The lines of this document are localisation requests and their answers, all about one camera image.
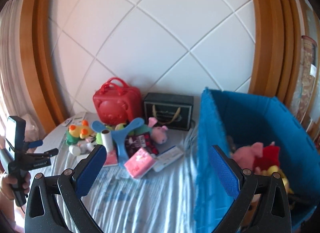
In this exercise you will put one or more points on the white remote control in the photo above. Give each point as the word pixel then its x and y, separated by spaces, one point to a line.
pixel 76 119

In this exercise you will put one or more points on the small white blue box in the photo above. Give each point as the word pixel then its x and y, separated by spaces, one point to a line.
pixel 167 158

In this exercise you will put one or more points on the red bear-face case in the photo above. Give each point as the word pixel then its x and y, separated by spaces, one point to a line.
pixel 117 102

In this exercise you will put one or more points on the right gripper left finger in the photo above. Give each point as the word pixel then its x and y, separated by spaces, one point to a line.
pixel 43 213

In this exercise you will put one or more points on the striped light blue bedsheet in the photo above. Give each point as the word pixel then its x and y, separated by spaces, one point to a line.
pixel 158 202

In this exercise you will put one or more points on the pig plush red dress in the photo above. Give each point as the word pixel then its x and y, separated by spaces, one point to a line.
pixel 257 157

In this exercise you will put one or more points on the white lint roller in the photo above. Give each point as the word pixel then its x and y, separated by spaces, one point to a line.
pixel 106 137

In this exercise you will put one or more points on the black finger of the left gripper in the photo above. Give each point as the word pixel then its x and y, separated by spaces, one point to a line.
pixel 47 154

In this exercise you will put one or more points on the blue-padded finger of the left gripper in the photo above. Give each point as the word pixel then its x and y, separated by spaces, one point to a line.
pixel 35 144

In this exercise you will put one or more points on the green frog plush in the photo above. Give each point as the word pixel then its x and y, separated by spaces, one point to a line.
pixel 117 127

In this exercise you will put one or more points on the blue plastic hanger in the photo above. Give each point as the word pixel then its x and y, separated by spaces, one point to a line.
pixel 119 136

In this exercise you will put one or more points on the dark green gift box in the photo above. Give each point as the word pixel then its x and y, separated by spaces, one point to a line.
pixel 173 111

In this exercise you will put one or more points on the yellow duck clip tongs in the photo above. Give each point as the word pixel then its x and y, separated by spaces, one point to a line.
pixel 275 169

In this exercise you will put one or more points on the blue plastic storage bin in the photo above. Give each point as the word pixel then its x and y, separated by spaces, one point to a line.
pixel 233 120

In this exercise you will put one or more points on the pink curtain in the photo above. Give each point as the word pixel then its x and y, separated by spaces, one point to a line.
pixel 13 97

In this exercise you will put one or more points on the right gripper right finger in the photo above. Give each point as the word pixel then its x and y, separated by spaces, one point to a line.
pixel 272 213

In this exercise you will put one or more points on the pink white tissue pack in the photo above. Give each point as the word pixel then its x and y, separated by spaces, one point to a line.
pixel 140 163

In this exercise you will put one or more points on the white bottle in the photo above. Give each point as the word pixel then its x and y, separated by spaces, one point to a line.
pixel 75 150

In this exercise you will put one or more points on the rolled patterned carpet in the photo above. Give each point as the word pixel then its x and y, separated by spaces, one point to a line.
pixel 306 78

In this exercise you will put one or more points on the pink pig plush plaid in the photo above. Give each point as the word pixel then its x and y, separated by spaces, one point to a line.
pixel 146 136

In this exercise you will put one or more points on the person's left hand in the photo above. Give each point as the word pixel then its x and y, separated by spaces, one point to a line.
pixel 7 181

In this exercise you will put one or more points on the yellow duck plush green hood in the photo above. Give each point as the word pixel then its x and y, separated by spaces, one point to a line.
pixel 76 133

